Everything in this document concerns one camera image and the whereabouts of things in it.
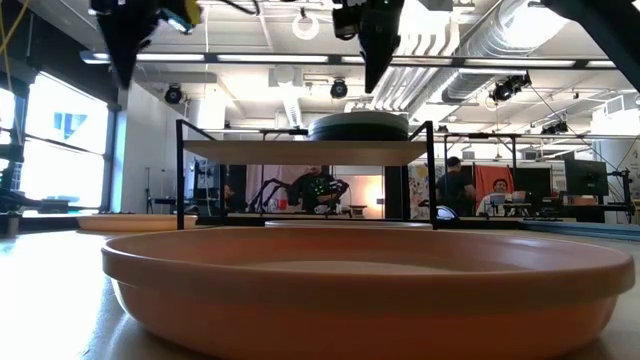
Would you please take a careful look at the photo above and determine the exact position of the black metal table frame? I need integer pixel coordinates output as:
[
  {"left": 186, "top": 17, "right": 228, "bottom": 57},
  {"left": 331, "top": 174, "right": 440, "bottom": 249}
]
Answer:
[{"left": 0, "top": 212, "right": 640, "bottom": 242}]

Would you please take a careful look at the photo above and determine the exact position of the floral patterned panel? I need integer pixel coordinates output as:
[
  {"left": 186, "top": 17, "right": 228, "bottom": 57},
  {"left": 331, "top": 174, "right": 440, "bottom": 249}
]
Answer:
[{"left": 408, "top": 164, "right": 437, "bottom": 220}]

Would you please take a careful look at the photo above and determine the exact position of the large bright window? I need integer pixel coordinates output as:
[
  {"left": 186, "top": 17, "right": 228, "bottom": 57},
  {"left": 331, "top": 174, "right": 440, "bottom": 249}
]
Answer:
[{"left": 0, "top": 69, "right": 117, "bottom": 217}]

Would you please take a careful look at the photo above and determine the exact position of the terracotta orange plate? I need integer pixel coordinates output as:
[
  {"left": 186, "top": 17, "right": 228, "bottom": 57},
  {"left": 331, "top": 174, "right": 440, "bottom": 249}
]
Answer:
[{"left": 101, "top": 225, "right": 637, "bottom": 360}]

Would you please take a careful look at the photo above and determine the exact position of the wooden shelf black metal frame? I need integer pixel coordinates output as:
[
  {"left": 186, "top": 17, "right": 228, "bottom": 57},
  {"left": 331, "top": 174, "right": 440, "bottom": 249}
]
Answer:
[{"left": 174, "top": 118, "right": 438, "bottom": 232}]

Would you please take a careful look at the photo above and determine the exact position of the dark navy plate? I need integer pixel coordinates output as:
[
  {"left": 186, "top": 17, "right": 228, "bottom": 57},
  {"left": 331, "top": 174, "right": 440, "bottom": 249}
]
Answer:
[{"left": 307, "top": 121, "right": 410, "bottom": 133}]

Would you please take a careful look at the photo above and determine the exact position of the black overhead beam with lights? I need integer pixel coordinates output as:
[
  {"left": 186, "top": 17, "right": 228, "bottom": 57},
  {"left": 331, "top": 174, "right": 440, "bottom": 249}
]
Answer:
[{"left": 79, "top": 48, "right": 640, "bottom": 70}]

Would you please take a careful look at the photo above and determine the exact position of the peach plate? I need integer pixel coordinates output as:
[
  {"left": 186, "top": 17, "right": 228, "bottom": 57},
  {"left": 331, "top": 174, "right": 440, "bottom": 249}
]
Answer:
[{"left": 76, "top": 213, "right": 200, "bottom": 233}]

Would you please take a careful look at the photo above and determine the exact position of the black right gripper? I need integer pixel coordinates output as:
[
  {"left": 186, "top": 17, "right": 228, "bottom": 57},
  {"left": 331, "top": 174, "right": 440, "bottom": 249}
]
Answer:
[{"left": 332, "top": 0, "right": 406, "bottom": 94}]

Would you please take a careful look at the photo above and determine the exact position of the black ceiling spotlight cluster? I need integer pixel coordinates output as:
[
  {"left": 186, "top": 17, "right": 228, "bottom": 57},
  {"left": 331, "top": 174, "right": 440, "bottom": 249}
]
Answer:
[{"left": 488, "top": 73, "right": 532, "bottom": 104}]

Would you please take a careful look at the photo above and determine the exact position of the white ceiling pipe bundle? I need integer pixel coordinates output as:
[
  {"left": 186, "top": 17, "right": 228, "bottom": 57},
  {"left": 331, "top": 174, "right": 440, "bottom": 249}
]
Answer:
[{"left": 372, "top": 29, "right": 454, "bottom": 112}]

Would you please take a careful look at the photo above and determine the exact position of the silver ventilation duct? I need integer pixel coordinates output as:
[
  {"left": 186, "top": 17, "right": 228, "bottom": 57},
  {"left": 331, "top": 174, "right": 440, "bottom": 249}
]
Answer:
[{"left": 409, "top": 0, "right": 569, "bottom": 106}]

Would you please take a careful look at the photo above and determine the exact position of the black pillar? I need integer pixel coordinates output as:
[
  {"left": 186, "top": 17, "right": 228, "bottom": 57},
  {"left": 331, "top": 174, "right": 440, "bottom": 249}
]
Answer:
[
  {"left": 227, "top": 164, "right": 248, "bottom": 214},
  {"left": 383, "top": 165, "right": 411, "bottom": 220}
]

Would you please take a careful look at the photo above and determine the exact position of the dark background equipment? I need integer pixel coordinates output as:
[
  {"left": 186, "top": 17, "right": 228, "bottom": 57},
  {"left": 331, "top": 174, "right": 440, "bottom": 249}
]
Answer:
[{"left": 0, "top": 143, "right": 44, "bottom": 214}]

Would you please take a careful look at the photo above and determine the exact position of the black background rig frame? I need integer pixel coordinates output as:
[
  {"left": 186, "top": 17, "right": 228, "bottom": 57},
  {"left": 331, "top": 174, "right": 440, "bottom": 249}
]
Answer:
[{"left": 442, "top": 130, "right": 640, "bottom": 166}]

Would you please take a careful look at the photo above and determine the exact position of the orange panel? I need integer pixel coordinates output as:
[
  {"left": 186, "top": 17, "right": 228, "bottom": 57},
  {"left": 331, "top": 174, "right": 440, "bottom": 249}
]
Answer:
[{"left": 473, "top": 164, "right": 515, "bottom": 201}]

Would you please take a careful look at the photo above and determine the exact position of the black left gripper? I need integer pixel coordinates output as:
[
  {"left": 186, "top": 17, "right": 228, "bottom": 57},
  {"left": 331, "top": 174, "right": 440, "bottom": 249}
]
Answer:
[{"left": 89, "top": 0, "right": 203, "bottom": 91}]

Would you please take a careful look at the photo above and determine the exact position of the black plate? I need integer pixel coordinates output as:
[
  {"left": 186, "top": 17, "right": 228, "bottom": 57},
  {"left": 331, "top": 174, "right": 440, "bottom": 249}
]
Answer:
[{"left": 308, "top": 127, "right": 409, "bottom": 142}]

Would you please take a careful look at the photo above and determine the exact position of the black computer monitor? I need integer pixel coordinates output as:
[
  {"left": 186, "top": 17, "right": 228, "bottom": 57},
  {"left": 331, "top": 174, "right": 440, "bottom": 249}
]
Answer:
[
  {"left": 564, "top": 158, "right": 610, "bottom": 197},
  {"left": 514, "top": 167, "right": 554, "bottom": 199}
]

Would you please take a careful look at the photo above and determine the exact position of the white ring lamp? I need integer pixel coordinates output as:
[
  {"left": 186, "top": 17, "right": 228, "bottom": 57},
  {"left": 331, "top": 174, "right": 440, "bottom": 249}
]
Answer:
[{"left": 291, "top": 12, "right": 320, "bottom": 41}]

